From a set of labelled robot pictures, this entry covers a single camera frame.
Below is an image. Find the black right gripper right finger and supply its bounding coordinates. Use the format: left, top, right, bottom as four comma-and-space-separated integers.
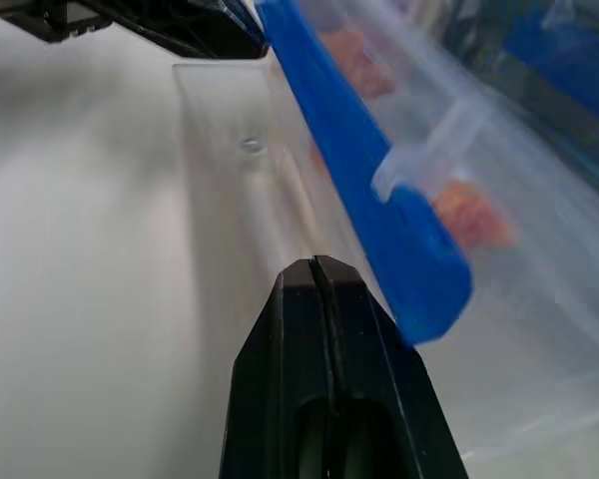
312, 254, 470, 479

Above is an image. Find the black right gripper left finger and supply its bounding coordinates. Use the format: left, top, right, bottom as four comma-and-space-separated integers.
218, 256, 336, 479

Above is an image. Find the clear zip bag blue seal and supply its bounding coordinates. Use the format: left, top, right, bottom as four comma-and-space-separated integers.
172, 0, 599, 479

